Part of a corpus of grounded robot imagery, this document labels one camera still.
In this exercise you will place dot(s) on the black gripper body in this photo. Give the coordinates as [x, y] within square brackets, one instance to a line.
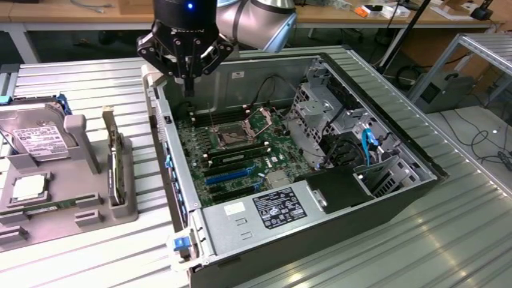
[186, 21]

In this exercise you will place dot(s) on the green graphics card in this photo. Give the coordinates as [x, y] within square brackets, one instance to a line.
[116, 156]

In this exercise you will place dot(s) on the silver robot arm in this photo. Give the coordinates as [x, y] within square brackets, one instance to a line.
[256, 27]

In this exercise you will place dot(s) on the black RAM slot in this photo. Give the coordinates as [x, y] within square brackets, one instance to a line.
[220, 120]
[224, 113]

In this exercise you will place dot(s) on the thin locking lever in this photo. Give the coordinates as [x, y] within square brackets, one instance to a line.
[211, 115]

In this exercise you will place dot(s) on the metal socket cover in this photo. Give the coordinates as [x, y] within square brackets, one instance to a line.
[264, 110]

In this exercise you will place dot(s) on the CPU socket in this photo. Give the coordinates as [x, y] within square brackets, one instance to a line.
[232, 136]

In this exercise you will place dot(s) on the blue disk caddy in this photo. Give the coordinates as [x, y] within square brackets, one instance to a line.
[64, 103]

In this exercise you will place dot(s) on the silver drive cage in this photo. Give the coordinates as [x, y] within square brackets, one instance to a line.
[312, 111]

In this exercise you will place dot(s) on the black RAM stick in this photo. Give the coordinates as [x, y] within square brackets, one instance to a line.
[240, 156]

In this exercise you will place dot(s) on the orange small box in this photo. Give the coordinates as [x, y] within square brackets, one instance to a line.
[362, 12]

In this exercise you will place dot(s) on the long black expansion slot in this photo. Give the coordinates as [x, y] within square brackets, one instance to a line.
[228, 171]

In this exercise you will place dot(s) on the green motherboard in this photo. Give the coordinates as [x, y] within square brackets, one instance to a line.
[288, 162]

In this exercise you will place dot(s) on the silver hard disk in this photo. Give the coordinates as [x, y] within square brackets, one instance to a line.
[40, 138]

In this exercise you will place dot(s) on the black and white device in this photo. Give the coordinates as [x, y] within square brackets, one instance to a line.
[374, 12]

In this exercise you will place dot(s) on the silver chipset heatsink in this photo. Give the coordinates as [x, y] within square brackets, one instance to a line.
[278, 177]

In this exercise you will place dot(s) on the wooden desk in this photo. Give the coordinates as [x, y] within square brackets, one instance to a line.
[396, 20]

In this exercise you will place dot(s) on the white flat box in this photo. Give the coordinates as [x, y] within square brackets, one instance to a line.
[394, 12]

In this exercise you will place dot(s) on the short black expansion slot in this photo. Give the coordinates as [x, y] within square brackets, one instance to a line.
[232, 190]
[236, 196]

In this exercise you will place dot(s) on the black tripod pole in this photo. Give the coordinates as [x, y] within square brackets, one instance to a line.
[404, 33]

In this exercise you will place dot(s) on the grey parts rack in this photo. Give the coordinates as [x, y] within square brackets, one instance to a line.
[80, 186]

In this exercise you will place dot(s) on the black plastic shroud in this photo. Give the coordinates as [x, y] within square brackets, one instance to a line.
[340, 189]

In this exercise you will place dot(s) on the silver CPU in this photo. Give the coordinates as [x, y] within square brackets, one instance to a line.
[28, 187]

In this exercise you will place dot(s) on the silver power supply unit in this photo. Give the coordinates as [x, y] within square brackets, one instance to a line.
[240, 222]

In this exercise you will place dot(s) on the green RAM stick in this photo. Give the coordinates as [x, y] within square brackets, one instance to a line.
[48, 207]

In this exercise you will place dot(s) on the open cardboard tray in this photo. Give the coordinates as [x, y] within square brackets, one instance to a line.
[452, 12]

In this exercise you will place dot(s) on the grey box device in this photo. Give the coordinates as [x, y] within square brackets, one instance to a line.
[452, 93]

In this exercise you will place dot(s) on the silver disk bay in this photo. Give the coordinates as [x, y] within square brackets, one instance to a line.
[400, 171]

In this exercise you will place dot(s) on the blue case latch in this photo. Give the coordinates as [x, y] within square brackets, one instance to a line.
[182, 243]

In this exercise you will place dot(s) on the black webcam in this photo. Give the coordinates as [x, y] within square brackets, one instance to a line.
[480, 13]

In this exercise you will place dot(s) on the black open PC case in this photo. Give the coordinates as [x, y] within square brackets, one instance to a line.
[360, 234]

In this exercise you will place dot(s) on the aluminium profile frame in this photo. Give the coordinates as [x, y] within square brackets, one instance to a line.
[480, 45]

